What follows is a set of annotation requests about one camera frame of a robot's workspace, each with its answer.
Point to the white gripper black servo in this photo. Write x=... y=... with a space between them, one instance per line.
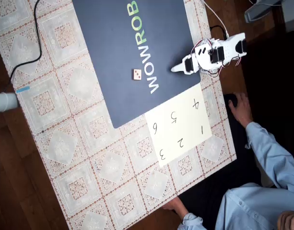
x=186 y=66

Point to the small dice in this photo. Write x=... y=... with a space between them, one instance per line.
x=136 y=75

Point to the right forearm light blue sleeve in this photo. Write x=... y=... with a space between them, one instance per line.
x=274 y=155

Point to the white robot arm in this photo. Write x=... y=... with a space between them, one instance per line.
x=227 y=51

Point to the left forearm light blue sleeve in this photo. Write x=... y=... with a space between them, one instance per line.
x=191 y=222

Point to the person's right hand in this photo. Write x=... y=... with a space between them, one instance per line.
x=243 y=110

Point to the person's left hand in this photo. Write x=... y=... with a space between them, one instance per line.
x=176 y=206

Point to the cream paper sheet with numbers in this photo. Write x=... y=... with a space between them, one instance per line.
x=185 y=124

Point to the black object under hand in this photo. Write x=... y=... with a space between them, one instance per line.
x=231 y=97

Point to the dark blue WOWROBO mat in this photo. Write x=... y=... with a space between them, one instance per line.
x=118 y=48

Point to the grey stand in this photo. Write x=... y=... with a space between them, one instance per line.
x=257 y=10

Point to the light grey box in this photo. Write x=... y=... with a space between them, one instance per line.
x=291 y=16

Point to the white lace tablecloth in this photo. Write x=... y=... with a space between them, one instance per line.
x=65 y=148

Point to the person in light blue shirt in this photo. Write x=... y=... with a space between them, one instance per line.
x=250 y=208

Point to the blue tape strip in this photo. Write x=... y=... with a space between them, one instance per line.
x=23 y=89

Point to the white plastic tube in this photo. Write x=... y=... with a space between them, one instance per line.
x=4 y=102

